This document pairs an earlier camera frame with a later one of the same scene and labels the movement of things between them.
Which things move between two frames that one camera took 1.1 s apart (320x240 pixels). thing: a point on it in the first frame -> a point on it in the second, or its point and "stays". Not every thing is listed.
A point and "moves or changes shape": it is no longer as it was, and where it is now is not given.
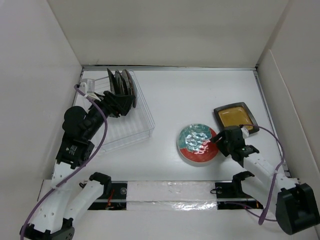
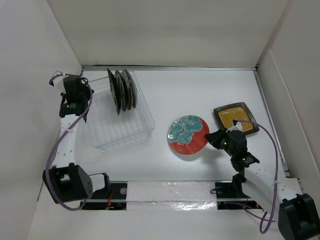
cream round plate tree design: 128,82 stays
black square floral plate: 112,81 stays
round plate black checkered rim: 120,86 stays
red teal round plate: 194,143 moves or changes shape
